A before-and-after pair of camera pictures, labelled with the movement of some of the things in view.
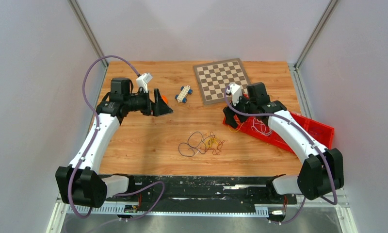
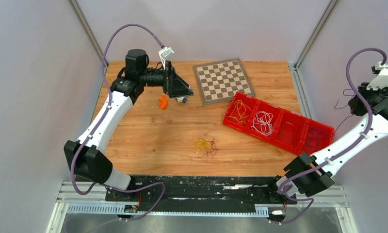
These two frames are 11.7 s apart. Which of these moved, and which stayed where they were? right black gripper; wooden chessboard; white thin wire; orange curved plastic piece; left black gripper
Moved: right black gripper; left black gripper
Stayed: orange curved plastic piece; wooden chessboard; white thin wire
